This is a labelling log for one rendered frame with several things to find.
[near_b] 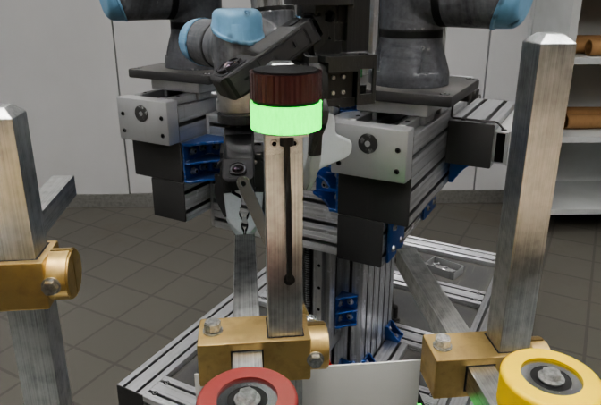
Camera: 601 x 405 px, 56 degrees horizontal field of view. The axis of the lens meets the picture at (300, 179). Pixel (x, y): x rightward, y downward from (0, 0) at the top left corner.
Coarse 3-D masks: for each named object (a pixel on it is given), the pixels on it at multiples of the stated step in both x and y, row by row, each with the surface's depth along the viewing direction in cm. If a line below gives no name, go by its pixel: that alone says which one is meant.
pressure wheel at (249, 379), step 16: (240, 368) 47; (256, 368) 47; (208, 384) 46; (224, 384) 46; (240, 384) 46; (256, 384) 46; (272, 384) 46; (288, 384) 46; (208, 400) 44; (224, 400) 44; (240, 400) 44; (256, 400) 44; (272, 400) 44; (288, 400) 44
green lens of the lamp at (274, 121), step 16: (256, 112) 46; (272, 112) 45; (288, 112) 44; (304, 112) 45; (320, 112) 47; (256, 128) 46; (272, 128) 45; (288, 128) 45; (304, 128) 45; (320, 128) 47
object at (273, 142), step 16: (288, 64) 49; (272, 144) 51; (288, 144) 47; (288, 160) 48; (288, 176) 49; (288, 192) 51; (288, 208) 52; (288, 224) 53; (288, 240) 54; (288, 256) 54; (288, 272) 55
